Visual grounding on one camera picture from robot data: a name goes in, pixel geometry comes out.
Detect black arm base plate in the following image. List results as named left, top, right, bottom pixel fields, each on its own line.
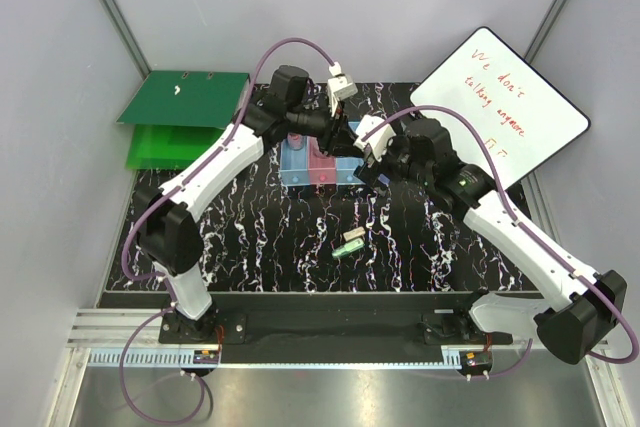
left=97, top=289, right=576, bottom=366

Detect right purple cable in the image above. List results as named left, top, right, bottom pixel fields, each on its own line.
left=359, top=105, right=640, bottom=381

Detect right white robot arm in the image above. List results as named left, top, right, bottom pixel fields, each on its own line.
left=354, top=115, right=639, bottom=364

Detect four-compartment pastel drawer organizer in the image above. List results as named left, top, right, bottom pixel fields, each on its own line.
left=280, top=121, right=365, bottom=187

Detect green correction tape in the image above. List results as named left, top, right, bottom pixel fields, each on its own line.
left=332, top=238, right=364, bottom=259

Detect bright green plastic folder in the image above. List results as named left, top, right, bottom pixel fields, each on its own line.
left=126, top=125, right=223, bottom=170

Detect beige small eraser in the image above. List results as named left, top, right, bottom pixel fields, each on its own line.
left=343, top=227, right=366, bottom=242

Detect aluminium rail frame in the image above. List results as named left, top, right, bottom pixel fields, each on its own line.
left=49, top=171, right=631, bottom=427

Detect pink capped pencil tube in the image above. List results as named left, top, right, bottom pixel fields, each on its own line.
left=287, top=133, right=306, bottom=151

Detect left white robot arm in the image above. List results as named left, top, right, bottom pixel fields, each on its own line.
left=134, top=65, right=357, bottom=343

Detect blue grey cap sharpener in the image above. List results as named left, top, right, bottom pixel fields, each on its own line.
left=377, top=174, right=390, bottom=188

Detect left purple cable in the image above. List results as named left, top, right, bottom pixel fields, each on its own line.
left=119, top=37, right=344, bottom=423

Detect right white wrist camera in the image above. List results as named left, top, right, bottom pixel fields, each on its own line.
left=354, top=115, right=395, bottom=167

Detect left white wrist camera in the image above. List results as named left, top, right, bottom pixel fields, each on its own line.
left=327, top=74, right=358, bottom=117

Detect black marble pattern mat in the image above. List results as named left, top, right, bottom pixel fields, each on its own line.
left=102, top=81, right=554, bottom=294

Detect dark green ring binder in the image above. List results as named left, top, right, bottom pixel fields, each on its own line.
left=117, top=70, right=249, bottom=129

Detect purple cable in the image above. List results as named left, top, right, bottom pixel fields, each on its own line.
left=119, top=37, right=344, bottom=423
left=359, top=105, right=640, bottom=381

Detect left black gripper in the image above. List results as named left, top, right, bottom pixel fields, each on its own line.
left=286, top=96, right=364, bottom=157

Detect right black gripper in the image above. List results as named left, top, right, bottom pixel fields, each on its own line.
left=353, top=114, right=432, bottom=197

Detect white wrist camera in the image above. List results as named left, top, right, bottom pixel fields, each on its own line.
left=327, top=74, right=358, bottom=117
left=354, top=115, right=395, bottom=167

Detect white whiteboard with red writing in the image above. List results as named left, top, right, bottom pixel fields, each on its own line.
left=410, top=27, right=590, bottom=188

